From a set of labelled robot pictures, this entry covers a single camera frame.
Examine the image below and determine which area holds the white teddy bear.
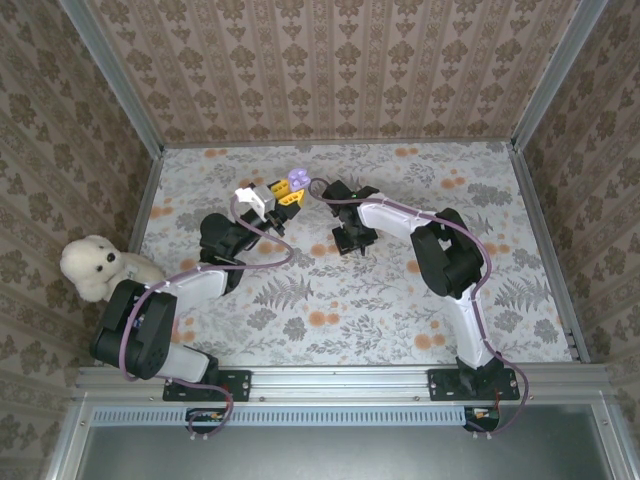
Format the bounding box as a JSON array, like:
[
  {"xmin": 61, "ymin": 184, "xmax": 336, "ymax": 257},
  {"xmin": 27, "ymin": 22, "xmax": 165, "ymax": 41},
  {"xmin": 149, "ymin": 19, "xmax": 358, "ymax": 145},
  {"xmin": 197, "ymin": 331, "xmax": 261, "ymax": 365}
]
[{"xmin": 59, "ymin": 234, "xmax": 166, "ymax": 303}]

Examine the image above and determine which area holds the black connector box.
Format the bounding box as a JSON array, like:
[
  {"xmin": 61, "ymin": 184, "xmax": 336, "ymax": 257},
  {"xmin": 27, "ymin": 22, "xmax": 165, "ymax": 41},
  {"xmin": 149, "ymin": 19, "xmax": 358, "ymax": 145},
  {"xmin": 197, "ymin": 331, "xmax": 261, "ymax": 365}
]
[
  {"xmin": 463, "ymin": 405, "xmax": 501, "ymax": 434},
  {"xmin": 185, "ymin": 407, "xmax": 227, "ymax": 435}
]

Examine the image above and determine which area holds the grey metal sheet panel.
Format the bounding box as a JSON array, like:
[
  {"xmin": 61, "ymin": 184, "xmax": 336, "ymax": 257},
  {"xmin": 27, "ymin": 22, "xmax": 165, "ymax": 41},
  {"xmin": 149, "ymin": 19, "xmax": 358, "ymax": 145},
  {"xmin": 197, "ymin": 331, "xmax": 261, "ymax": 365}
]
[{"xmin": 74, "ymin": 424, "xmax": 621, "ymax": 480}]

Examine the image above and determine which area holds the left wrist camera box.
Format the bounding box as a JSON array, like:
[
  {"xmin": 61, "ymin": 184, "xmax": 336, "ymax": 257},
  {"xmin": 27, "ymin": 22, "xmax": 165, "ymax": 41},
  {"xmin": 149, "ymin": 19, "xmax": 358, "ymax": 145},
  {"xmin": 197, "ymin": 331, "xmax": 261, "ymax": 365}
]
[{"xmin": 233, "ymin": 184, "xmax": 277, "ymax": 221}]

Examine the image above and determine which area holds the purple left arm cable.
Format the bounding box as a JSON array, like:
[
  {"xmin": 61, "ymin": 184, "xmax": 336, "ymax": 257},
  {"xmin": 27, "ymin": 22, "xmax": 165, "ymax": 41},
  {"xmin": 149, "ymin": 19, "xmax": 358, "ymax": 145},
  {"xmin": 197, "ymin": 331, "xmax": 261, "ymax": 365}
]
[{"xmin": 119, "ymin": 194, "xmax": 296, "ymax": 444}]

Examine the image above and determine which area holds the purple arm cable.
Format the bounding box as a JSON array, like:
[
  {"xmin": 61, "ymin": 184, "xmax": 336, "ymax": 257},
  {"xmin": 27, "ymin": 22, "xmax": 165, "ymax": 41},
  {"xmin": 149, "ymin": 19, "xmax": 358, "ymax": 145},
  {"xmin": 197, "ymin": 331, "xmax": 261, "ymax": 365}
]
[
  {"xmin": 307, "ymin": 177, "xmax": 530, "ymax": 441},
  {"xmin": 119, "ymin": 194, "xmax": 296, "ymax": 444}
]

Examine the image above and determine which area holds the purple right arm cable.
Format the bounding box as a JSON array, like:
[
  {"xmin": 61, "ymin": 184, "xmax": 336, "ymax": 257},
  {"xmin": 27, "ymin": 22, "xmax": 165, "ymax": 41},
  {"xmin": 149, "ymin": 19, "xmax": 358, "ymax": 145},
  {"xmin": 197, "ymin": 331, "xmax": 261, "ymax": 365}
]
[{"xmin": 307, "ymin": 177, "xmax": 530, "ymax": 441}]

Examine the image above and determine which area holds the aluminium table side rail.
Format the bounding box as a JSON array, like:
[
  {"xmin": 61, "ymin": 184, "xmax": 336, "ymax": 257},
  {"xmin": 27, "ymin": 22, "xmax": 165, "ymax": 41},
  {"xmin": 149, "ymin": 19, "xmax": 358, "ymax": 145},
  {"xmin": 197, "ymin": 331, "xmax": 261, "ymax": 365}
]
[
  {"xmin": 509, "ymin": 144, "xmax": 591, "ymax": 364},
  {"xmin": 94, "ymin": 147, "xmax": 166, "ymax": 366}
]

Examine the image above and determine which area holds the aluminium mounting rail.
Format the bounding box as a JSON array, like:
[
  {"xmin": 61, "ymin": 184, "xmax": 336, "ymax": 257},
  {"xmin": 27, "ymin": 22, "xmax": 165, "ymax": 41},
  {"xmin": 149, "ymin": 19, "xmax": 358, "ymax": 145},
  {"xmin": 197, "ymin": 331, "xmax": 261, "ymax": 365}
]
[{"xmin": 74, "ymin": 364, "xmax": 609, "ymax": 401}]

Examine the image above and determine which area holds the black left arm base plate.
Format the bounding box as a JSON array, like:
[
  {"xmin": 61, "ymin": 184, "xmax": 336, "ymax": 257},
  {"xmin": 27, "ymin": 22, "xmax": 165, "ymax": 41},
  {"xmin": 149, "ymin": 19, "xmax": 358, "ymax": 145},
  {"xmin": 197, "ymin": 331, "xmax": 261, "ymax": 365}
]
[{"xmin": 163, "ymin": 368, "xmax": 252, "ymax": 403}]

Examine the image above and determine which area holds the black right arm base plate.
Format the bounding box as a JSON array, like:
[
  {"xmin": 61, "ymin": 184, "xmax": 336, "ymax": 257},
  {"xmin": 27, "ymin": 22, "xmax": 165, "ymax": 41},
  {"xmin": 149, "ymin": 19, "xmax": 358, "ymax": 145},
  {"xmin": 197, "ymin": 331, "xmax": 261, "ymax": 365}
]
[{"xmin": 428, "ymin": 368, "xmax": 521, "ymax": 402}]

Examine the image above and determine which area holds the grey slotted cable duct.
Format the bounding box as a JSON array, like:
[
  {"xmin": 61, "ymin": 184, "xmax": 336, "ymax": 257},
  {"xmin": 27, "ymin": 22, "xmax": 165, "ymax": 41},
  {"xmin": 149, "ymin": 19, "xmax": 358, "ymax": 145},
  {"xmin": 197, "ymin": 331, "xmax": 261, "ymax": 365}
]
[{"xmin": 92, "ymin": 405, "xmax": 469, "ymax": 426}]

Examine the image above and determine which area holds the aluminium frame post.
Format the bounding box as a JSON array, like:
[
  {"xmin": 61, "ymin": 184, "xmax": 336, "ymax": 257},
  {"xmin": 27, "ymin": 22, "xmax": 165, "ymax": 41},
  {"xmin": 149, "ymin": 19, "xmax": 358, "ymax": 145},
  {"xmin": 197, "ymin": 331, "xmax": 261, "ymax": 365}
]
[
  {"xmin": 59, "ymin": 0, "xmax": 166, "ymax": 154},
  {"xmin": 509, "ymin": 0, "xmax": 609, "ymax": 151}
]

